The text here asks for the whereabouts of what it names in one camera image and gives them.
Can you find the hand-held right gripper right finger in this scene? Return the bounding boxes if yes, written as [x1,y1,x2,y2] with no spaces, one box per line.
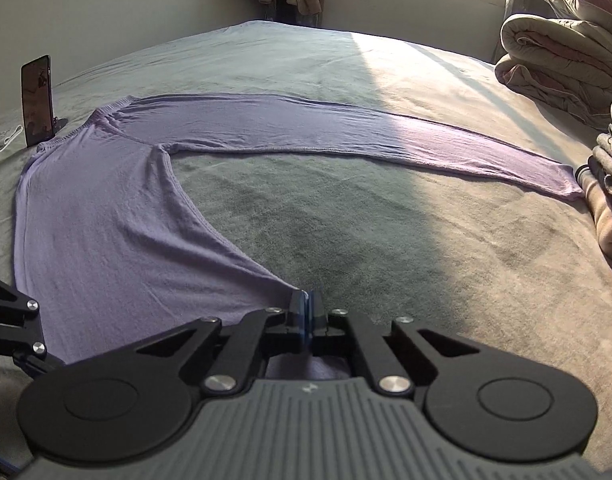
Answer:
[308,290,479,397]

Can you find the purple pants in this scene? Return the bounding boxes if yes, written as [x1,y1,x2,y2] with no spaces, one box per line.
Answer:
[13,94,584,381]

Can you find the folded black garment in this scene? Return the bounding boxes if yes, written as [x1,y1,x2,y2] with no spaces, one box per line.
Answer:
[575,157,603,196]

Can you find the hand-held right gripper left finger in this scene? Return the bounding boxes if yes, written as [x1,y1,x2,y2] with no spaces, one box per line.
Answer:
[136,290,309,397]

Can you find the pink pillow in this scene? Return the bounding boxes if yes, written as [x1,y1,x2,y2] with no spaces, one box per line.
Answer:
[537,0,612,36]

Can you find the black smartphone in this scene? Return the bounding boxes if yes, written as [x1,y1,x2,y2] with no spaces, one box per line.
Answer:
[20,55,56,150]

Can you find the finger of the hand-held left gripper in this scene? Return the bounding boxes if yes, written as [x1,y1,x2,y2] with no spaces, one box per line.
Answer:
[0,270,67,381]

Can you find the folded beige pink quilt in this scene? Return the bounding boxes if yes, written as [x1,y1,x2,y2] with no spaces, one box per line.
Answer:
[495,14,612,128]

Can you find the folded grey garment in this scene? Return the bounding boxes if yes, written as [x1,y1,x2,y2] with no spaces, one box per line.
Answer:
[588,125,612,198]

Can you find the folded beige garment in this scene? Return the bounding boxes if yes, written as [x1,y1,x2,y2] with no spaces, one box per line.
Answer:
[583,180,612,256]

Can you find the white cable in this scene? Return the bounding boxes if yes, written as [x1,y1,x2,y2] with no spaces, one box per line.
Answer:
[0,125,25,161]

